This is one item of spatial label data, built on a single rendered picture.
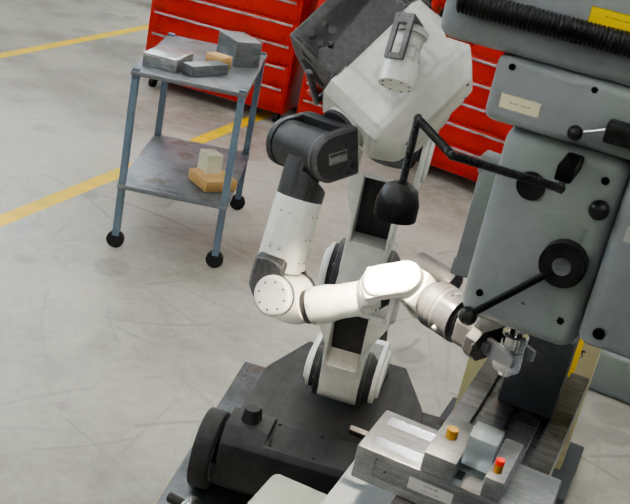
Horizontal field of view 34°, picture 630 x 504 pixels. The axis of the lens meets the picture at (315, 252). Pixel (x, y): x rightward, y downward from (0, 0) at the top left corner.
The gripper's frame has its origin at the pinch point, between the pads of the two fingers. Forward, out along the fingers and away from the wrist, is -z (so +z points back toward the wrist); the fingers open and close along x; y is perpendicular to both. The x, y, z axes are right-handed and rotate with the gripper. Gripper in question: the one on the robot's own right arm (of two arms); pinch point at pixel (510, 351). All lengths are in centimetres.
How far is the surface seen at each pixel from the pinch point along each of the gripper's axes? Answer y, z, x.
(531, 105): -43.5, 0.7, -13.4
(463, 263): -12.9, 9.4, -6.6
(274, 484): 53, 40, -7
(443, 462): 22.5, 2.3, -6.1
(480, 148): 97, 282, 361
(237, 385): 85, 111, 44
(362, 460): 28.8, 15.0, -12.0
